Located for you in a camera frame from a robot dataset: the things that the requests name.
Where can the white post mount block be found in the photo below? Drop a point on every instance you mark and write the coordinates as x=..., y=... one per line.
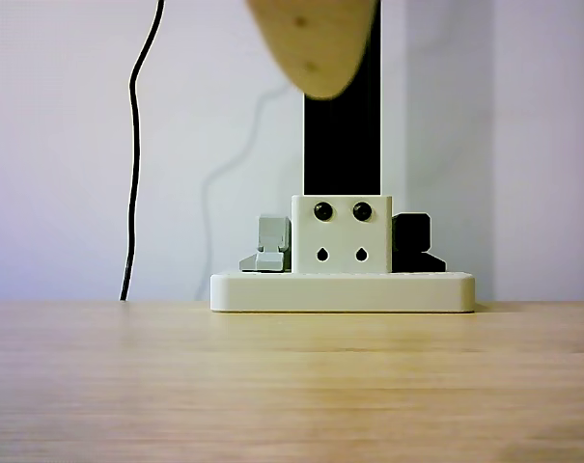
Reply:
x=342, y=236

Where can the white perforated base plate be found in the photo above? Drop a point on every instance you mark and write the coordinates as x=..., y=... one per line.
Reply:
x=342, y=291

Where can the black corner bracket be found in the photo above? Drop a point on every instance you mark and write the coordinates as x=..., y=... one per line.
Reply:
x=412, y=236

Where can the grey corner bracket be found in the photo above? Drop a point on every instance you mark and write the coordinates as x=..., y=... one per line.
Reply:
x=272, y=236

